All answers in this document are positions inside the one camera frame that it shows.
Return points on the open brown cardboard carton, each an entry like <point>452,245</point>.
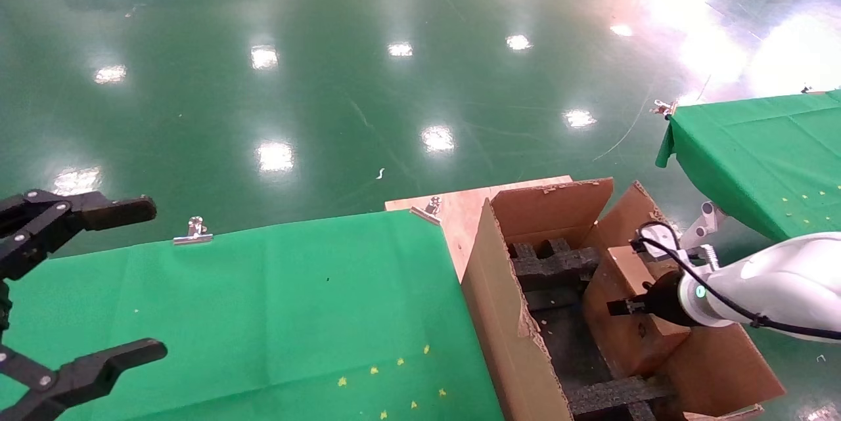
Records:
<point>499,316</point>

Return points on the small brown cardboard box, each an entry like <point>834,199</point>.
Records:
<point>631,342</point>

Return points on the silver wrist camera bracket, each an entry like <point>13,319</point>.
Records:
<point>660,243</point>

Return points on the black foam insert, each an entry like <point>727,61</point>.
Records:
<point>552,266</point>
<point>611,395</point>

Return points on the white table frame bracket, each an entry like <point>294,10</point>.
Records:
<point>704,214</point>

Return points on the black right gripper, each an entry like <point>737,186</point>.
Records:
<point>667,299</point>

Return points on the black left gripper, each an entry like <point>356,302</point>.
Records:
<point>4,312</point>

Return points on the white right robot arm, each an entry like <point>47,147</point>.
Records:
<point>788,276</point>

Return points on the green tablecloth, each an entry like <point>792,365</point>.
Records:
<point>263,316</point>
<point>755,152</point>

